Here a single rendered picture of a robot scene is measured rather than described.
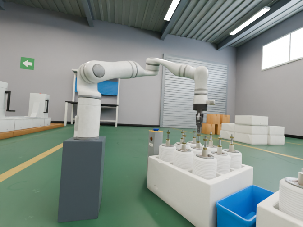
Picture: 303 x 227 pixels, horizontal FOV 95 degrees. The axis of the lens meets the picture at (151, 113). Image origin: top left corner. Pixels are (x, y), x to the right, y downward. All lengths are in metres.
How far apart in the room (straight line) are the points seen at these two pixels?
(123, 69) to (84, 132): 0.34
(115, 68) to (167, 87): 5.31
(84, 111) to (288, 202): 0.70
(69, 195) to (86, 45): 5.86
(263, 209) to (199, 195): 0.20
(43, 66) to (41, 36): 1.07
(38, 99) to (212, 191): 3.86
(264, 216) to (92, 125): 0.62
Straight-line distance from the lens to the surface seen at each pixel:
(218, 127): 4.55
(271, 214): 0.54
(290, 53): 6.71
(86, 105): 0.62
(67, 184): 0.66
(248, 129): 3.27
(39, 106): 4.02
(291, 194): 0.54
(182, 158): 0.70
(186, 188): 0.67
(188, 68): 0.84
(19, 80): 6.56
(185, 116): 6.14
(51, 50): 6.46
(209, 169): 0.64
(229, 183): 0.72
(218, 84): 7.18
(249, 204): 0.86
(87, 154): 0.61
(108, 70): 0.66
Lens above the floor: 0.41
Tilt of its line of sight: 1 degrees up
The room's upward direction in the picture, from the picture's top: 3 degrees clockwise
